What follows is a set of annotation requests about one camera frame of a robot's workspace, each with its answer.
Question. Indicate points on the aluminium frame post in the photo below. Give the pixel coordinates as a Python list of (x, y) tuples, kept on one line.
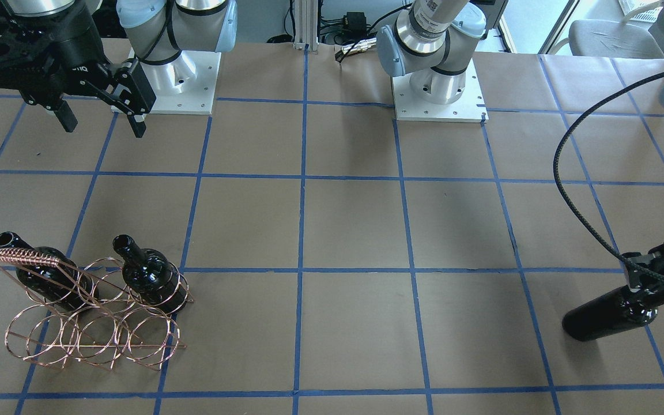
[(305, 22)]

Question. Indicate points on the grey office chair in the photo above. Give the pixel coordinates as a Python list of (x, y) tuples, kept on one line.
[(619, 39)]

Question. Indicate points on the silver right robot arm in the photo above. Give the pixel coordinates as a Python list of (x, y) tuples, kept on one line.
[(159, 31)]

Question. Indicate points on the dark wine bottle being moved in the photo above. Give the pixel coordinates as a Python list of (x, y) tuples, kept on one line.
[(615, 312)]

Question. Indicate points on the dark wine bottle in basket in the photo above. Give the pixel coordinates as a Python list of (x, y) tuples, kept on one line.
[(149, 274)]

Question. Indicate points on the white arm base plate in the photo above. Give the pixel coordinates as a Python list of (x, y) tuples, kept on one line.
[(185, 86), (429, 96)]

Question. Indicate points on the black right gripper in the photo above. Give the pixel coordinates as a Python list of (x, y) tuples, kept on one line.
[(74, 43)]

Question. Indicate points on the copper wire wine basket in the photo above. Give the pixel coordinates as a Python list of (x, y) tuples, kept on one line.
[(113, 324)]

